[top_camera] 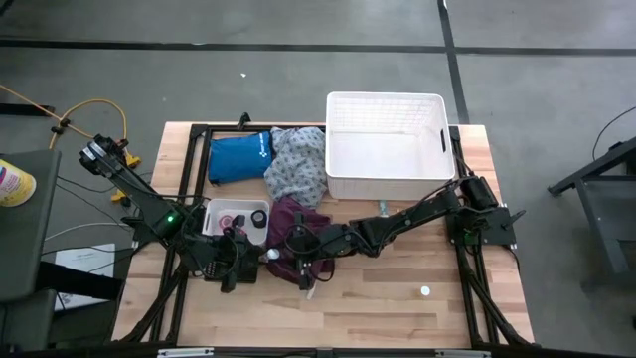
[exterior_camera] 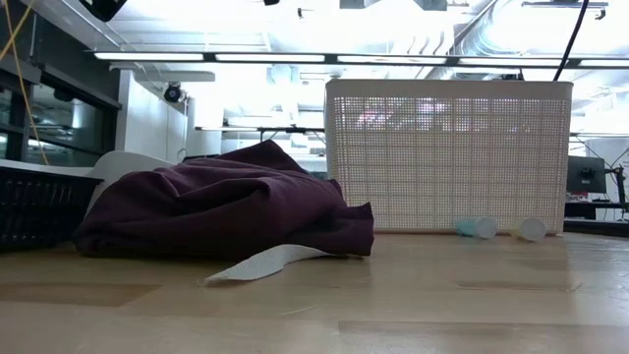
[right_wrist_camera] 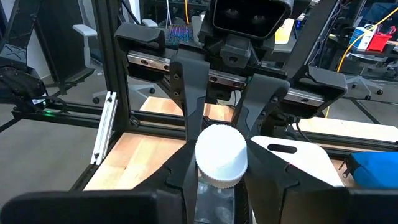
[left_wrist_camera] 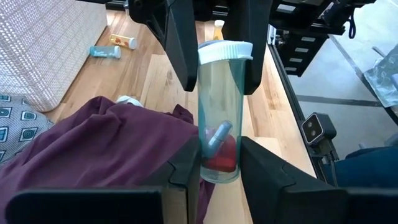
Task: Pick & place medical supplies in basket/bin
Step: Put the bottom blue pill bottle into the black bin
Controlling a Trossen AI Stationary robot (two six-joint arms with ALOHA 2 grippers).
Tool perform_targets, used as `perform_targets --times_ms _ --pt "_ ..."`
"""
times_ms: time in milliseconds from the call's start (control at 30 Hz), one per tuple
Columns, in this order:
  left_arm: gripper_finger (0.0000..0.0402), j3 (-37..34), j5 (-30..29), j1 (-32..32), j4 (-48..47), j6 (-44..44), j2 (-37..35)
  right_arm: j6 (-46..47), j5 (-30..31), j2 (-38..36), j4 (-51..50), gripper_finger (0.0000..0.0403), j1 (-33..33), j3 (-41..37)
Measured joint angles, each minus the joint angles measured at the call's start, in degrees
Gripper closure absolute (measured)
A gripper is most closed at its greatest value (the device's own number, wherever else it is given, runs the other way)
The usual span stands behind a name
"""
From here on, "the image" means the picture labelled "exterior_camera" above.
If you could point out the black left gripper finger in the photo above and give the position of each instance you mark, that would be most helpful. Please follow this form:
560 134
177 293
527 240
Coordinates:
104 7

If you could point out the purple cloth garment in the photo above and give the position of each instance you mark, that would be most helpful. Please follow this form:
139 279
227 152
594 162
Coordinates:
221 206

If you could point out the white paper sheet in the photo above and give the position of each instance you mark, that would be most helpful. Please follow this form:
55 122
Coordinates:
260 265

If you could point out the blue vial with white pills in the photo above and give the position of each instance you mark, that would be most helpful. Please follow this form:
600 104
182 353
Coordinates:
484 228

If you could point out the white plastic bin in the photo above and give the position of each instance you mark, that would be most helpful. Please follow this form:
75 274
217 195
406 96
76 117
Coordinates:
118 164

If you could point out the small black plastic basket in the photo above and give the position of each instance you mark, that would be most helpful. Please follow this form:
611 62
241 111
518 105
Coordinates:
39 211

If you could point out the large white perforated basket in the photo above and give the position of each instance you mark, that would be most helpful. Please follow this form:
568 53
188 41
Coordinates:
442 162

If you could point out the dark glass partition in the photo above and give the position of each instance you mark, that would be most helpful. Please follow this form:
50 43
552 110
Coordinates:
64 118

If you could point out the white cabinet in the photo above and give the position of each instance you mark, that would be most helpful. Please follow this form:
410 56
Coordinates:
147 123

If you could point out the black computer monitor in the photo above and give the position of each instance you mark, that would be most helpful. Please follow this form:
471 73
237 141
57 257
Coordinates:
587 174

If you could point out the dark background desk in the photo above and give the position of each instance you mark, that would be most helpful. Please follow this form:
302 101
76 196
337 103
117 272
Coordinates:
589 210

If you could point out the round black ceiling camera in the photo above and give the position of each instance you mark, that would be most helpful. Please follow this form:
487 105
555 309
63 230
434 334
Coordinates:
172 93

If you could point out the black overhead frame bar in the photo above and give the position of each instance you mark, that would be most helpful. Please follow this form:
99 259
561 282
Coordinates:
329 58

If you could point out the black table edge rail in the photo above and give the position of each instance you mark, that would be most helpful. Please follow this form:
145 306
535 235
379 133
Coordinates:
599 228

